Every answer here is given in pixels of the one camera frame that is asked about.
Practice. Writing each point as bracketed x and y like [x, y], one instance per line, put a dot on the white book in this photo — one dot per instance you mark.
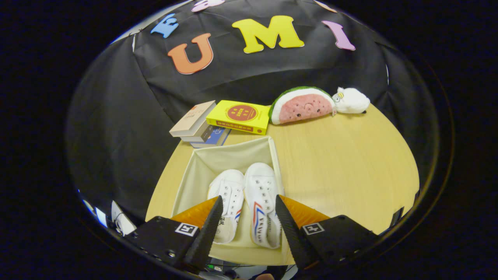
[196, 136]

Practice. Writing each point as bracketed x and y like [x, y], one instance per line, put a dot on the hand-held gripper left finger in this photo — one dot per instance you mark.
[204, 239]

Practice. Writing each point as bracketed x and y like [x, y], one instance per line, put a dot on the white canvas shoe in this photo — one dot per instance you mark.
[260, 182]
[227, 186]

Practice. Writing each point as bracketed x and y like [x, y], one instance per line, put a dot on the beige fabric storage box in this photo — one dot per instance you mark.
[218, 157]

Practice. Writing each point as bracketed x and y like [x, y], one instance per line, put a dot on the yellow book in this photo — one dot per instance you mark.
[241, 113]

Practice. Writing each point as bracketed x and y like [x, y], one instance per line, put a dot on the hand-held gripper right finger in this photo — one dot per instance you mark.
[293, 237]

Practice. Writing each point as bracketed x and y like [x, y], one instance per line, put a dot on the watermelon slice plush toy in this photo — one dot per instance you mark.
[303, 107]

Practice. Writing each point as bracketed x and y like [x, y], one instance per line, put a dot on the white plush toy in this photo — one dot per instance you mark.
[352, 101]

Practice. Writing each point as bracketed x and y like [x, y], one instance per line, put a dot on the black rectangular object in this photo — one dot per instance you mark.
[397, 217]

